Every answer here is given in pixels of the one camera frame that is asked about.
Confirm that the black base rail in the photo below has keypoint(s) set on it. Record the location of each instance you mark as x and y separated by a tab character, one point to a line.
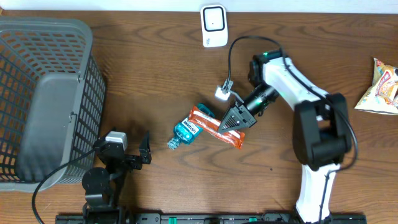
156	218

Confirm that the yellow chip snack bag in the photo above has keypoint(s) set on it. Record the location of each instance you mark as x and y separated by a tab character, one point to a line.
381	96

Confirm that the blue mouthwash bottle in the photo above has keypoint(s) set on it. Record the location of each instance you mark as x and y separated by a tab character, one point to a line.
185	132

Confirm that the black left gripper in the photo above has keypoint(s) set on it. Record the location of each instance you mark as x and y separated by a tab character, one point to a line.
135	162

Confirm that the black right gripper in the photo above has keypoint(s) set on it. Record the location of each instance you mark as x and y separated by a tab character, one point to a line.
242	121

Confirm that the red white snack bar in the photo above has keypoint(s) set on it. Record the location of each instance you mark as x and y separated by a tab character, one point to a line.
211	125

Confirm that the grey plastic lattice basket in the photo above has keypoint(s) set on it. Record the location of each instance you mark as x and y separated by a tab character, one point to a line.
52	97

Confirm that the white barcode scanner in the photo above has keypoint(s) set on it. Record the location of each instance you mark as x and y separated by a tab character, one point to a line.
214	26

